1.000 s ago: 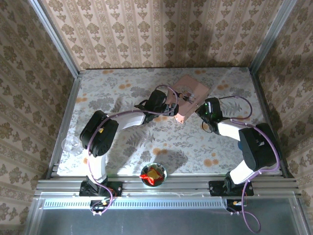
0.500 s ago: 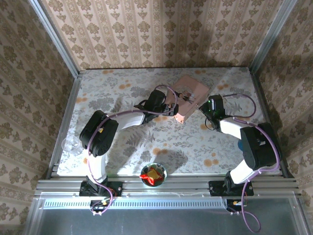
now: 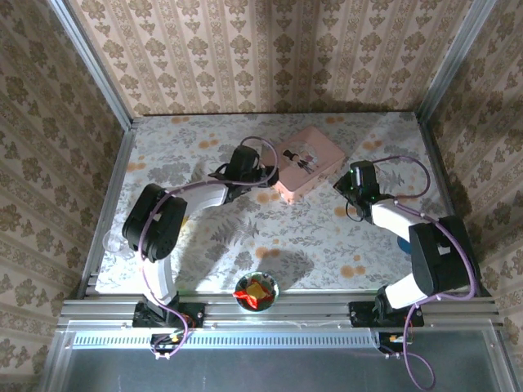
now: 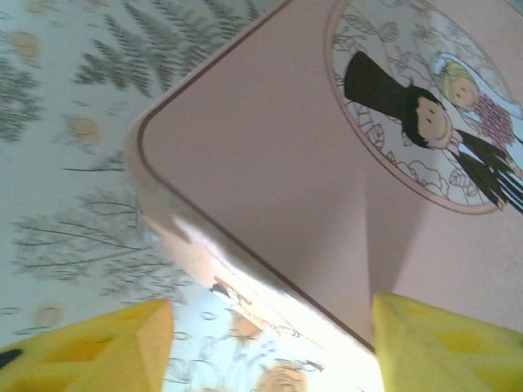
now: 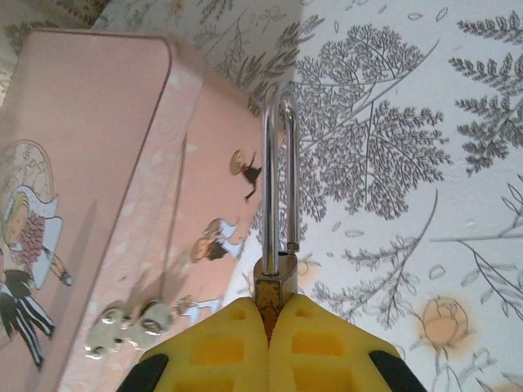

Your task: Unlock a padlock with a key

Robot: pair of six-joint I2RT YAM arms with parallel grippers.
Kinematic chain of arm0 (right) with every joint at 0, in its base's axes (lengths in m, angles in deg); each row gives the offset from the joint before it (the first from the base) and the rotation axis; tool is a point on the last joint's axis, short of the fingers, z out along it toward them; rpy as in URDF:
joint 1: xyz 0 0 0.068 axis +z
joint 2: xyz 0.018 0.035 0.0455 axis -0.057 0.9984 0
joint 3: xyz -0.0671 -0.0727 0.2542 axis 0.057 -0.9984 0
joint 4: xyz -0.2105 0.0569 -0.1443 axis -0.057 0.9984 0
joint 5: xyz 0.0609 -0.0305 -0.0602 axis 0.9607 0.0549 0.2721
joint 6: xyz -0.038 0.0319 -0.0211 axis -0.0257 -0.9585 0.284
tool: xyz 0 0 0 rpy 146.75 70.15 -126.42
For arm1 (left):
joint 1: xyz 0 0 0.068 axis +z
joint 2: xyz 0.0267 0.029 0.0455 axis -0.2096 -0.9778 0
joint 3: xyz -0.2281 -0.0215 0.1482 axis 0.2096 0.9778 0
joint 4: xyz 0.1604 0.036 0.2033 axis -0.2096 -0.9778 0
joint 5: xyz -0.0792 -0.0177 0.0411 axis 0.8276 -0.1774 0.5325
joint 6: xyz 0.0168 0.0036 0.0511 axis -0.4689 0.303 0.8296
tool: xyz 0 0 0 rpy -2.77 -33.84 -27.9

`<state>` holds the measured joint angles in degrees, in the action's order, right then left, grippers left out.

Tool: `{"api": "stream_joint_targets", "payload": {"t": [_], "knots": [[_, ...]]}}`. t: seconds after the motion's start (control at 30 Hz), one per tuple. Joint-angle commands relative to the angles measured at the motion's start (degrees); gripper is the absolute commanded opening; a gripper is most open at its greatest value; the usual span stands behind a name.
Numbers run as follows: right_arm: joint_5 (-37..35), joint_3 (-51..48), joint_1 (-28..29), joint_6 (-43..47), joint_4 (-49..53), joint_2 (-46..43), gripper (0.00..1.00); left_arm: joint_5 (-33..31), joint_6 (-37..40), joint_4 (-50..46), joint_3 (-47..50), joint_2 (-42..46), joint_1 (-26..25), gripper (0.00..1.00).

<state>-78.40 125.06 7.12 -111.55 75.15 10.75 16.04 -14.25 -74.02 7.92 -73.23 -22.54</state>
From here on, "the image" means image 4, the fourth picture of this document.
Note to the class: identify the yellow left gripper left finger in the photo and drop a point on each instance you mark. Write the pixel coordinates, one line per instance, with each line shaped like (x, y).
(102, 347)

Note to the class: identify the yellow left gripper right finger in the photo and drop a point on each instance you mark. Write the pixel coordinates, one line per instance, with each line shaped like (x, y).
(445, 347)

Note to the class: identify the pink box with cartoon couple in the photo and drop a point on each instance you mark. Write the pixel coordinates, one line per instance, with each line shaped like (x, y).
(286, 163)

